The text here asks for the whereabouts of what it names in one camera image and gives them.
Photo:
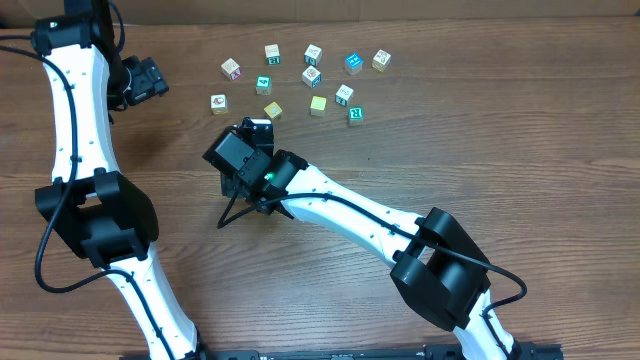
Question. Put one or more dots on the cardboard backdrop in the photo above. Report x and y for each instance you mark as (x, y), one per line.
(192, 12)

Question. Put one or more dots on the yellow top tilted block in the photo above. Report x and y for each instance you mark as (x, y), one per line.
(273, 111)

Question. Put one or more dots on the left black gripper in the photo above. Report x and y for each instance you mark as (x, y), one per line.
(149, 79)

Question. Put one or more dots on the wooden block red side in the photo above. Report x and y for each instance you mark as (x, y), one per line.
(231, 69)

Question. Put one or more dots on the green 4 block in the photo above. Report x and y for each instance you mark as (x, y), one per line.
(263, 85)

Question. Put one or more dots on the wooden block green E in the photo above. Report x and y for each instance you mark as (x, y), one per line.
(272, 54)

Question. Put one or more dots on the wooden block blue D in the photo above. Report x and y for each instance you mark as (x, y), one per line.
(311, 76)

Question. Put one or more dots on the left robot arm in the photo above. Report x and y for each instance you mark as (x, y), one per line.
(99, 214)

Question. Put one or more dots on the blue H block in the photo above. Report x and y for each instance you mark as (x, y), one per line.
(353, 63)

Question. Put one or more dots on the wooden block animal picture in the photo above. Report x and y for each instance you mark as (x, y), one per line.
(218, 104)

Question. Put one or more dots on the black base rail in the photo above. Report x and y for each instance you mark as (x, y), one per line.
(530, 351)

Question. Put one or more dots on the wooden block green side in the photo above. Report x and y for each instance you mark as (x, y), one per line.
(344, 95)

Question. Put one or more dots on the green R block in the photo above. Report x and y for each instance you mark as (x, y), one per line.
(355, 116)

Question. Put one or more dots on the wooden block teal side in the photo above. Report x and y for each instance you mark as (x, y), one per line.
(312, 55)

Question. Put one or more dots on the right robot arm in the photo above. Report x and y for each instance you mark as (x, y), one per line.
(439, 271)

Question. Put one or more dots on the wooden block yellow side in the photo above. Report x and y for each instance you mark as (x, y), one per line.
(381, 60)

